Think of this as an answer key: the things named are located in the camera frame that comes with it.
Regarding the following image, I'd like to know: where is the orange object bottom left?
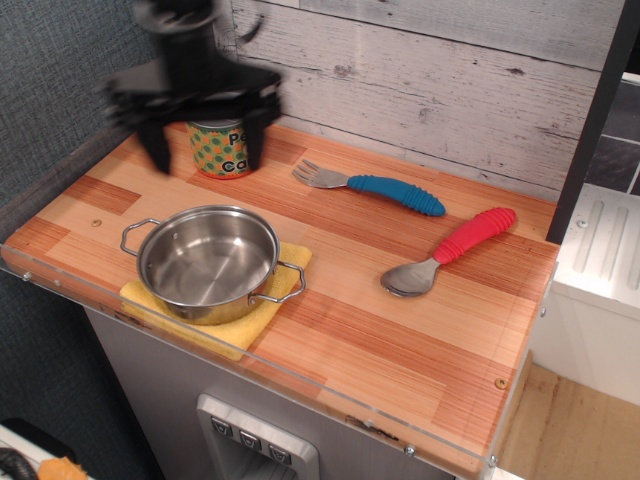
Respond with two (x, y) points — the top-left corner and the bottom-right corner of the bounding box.
(37, 457), (89, 480)

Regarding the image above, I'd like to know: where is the peas and carrots can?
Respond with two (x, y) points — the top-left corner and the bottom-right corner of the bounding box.
(186, 120), (251, 180)

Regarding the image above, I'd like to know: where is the grey toy fridge cabinet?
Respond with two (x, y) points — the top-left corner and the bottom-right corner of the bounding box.
(83, 305), (454, 480)

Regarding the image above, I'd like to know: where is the white toy sink unit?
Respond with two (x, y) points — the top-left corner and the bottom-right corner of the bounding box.
(527, 72), (640, 407)

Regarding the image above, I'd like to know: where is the blue handled metal fork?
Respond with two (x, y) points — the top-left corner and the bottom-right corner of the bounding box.
(292, 159), (446, 217)

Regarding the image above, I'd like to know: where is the silver dispenser panel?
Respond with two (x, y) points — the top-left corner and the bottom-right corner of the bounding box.
(197, 394), (320, 479)

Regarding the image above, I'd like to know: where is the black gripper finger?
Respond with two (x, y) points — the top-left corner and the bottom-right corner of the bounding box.
(136, 120), (171, 174)
(243, 110), (268, 171)

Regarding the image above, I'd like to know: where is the yellow cloth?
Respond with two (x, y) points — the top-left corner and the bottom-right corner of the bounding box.
(120, 242), (312, 361)

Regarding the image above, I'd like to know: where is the clear acrylic edge guard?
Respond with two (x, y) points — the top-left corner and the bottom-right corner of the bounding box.
(3, 233), (558, 479)

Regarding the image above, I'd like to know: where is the black sleeved cable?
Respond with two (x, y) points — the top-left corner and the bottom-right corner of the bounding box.
(0, 447), (39, 480)

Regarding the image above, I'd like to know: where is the stainless steel pot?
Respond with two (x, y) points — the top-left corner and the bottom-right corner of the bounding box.
(120, 205), (281, 325)

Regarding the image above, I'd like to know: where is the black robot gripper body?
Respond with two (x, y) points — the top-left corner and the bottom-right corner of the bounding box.
(102, 25), (281, 129)

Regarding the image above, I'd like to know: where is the red handled metal spoon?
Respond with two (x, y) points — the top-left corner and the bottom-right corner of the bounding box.
(380, 207), (516, 298)

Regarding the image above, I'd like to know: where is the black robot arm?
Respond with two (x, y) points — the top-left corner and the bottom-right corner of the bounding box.
(102, 1), (282, 173)

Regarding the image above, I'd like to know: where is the black right vertical post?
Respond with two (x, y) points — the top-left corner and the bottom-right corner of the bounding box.
(546, 0), (639, 245)

